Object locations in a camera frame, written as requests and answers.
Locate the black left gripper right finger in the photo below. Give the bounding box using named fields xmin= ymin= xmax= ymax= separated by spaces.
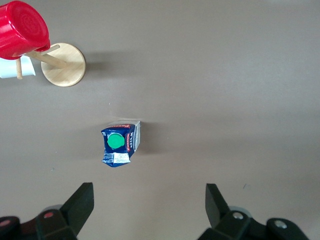
xmin=197 ymin=183 xmax=253 ymax=240

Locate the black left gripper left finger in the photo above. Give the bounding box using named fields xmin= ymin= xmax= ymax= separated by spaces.
xmin=34 ymin=182 xmax=95 ymax=240

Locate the blue and white milk carton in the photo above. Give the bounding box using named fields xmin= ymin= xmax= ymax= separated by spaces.
xmin=100 ymin=120 xmax=142 ymax=169

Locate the white cup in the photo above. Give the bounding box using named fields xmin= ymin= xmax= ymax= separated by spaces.
xmin=0 ymin=55 xmax=36 ymax=79

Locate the red plastic cup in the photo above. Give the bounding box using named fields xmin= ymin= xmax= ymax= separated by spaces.
xmin=0 ymin=0 xmax=51 ymax=61

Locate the wooden mug tree stand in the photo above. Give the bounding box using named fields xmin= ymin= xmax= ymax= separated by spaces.
xmin=15 ymin=42 xmax=87 ymax=88

